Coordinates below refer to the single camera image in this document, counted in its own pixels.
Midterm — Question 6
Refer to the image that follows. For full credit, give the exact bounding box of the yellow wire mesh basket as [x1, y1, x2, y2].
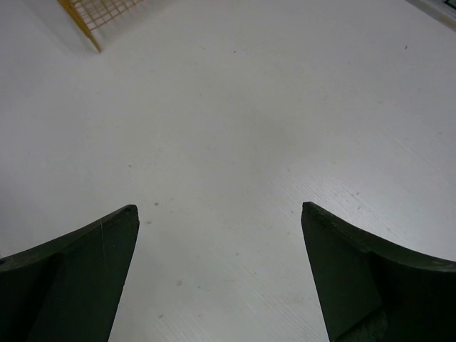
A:
[58, 0, 144, 53]

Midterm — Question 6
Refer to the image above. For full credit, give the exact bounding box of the aluminium rail right edge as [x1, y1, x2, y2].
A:
[418, 0, 456, 31]

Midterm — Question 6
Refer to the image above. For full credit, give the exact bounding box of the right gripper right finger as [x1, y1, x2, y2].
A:
[301, 202, 455, 341]

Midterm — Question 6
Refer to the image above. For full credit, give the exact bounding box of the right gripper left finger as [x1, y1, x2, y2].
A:
[1, 204, 139, 341]

